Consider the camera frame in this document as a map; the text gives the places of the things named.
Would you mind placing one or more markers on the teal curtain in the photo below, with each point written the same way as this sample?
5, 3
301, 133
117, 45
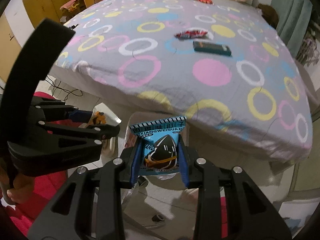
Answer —
294, 17

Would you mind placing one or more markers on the bed with circle-pattern sheet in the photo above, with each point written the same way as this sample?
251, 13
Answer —
125, 51

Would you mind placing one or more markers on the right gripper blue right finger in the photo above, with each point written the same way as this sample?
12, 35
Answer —
183, 162

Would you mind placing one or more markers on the dark green box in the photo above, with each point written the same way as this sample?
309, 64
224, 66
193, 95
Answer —
207, 47

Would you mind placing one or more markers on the red snack wrapper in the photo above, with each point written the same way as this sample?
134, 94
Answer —
191, 34

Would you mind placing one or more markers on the blue sunflower seed packet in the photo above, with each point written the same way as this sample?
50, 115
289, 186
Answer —
160, 140

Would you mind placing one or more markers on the person left hand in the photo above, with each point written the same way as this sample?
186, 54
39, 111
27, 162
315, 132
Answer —
22, 190

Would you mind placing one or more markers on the white orange snack packet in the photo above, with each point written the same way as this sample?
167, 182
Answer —
103, 115

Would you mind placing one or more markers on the brown plush chair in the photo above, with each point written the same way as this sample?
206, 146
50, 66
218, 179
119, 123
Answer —
269, 14

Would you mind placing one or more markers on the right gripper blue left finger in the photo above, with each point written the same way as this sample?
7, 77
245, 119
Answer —
136, 160

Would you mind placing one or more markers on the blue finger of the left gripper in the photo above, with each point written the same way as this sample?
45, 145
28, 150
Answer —
80, 116
91, 132

